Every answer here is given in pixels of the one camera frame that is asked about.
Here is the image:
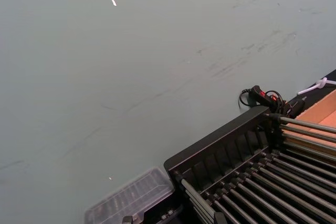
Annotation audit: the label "shallow brown cardboard tray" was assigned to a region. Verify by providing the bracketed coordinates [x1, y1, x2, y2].
[285, 89, 336, 154]

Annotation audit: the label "black rack with steel bars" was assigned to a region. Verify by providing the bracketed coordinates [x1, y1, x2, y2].
[163, 105, 336, 224]

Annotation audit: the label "clear plastic case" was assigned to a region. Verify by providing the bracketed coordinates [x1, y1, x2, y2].
[83, 166, 184, 224]

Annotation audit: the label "black table cloth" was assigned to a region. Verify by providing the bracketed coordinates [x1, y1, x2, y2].
[285, 68, 336, 120]

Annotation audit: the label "black corded tool red switch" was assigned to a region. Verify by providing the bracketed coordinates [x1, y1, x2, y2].
[238, 84, 307, 120]

